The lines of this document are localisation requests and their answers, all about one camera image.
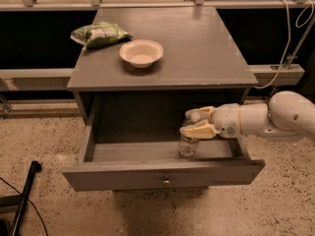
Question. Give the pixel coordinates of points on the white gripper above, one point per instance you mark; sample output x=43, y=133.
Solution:
x=227, y=119

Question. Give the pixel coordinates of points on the clear plastic water bottle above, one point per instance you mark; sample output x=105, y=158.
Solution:
x=187, y=147

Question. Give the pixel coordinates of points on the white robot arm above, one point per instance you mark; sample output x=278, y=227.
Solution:
x=287, y=117

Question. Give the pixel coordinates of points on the round metal drawer knob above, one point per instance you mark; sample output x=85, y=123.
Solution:
x=166, y=182

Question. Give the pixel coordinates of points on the open grey top drawer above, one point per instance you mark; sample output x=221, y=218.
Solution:
x=132, y=166

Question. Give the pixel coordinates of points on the grey wooden cabinet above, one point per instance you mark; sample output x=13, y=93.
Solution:
x=201, y=65

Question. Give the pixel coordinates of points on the white paper bowl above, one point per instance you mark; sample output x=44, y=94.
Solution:
x=141, y=53

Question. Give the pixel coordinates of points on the green snack bag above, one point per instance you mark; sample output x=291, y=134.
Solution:
x=99, y=34

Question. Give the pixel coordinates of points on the black stand leg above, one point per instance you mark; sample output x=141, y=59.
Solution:
x=20, y=202

